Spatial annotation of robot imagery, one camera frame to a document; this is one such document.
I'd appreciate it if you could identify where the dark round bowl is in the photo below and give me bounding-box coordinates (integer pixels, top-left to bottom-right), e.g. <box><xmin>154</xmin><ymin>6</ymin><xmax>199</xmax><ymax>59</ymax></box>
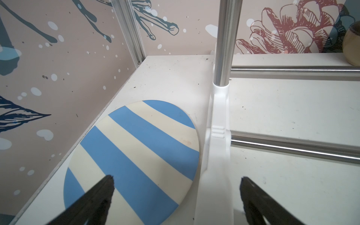
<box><xmin>342</xmin><ymin>21</ymin><xmax>360</xmax><ymax>66</ymax></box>

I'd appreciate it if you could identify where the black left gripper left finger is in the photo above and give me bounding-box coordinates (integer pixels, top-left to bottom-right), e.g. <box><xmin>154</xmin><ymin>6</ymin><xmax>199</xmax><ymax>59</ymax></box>
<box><xmin>48</xmin><ymin>175</ymin><xmax>115</xmax><ymax>225</ymax></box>

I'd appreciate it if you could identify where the white and steel clothes rack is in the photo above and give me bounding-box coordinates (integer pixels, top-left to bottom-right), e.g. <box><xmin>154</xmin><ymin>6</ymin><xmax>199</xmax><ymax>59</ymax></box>
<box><xmin>194</xmin><ymin>1</ymin><xmax>360</xmax><ymax>225</ymax></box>

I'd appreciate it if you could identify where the blue cream striped round mat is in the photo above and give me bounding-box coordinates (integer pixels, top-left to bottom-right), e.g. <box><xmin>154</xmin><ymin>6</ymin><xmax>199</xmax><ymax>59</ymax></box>
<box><xmin>63</xmin><ymin>100</ymin><xmax>200</xmax><ymax>225</ymax></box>

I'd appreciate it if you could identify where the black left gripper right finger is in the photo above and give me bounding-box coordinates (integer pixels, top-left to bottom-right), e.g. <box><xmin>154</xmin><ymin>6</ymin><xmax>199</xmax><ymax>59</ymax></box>
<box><xmin>240</xmin><ymin>177</ymin><xmax>303</xmax><ymax>225</ymax></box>

